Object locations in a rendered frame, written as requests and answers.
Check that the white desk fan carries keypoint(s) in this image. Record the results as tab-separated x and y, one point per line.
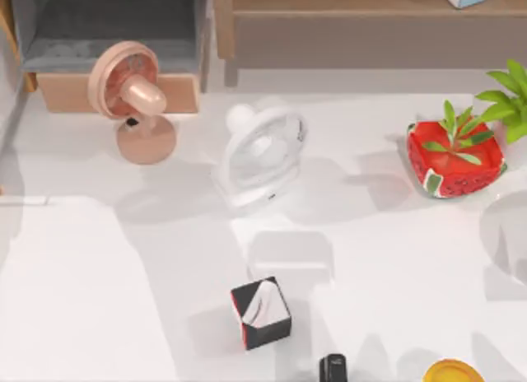
263	151

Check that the black and white tissue box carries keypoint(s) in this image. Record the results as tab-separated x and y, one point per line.
260	307

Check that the pale wooden drawer front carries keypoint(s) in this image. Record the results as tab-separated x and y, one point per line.
181	91

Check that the pink desk fan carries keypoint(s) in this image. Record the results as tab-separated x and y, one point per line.
136	96

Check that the wooden open shelf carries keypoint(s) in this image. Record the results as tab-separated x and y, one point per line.
370	24

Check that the small black stapler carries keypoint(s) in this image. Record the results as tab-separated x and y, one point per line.
332	367

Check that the green leafy plant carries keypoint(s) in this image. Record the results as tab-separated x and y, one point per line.
508	102

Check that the yellow round lid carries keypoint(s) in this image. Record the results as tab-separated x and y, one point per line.
453	373

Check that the wooden cupboard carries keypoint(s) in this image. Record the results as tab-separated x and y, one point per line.
10	36

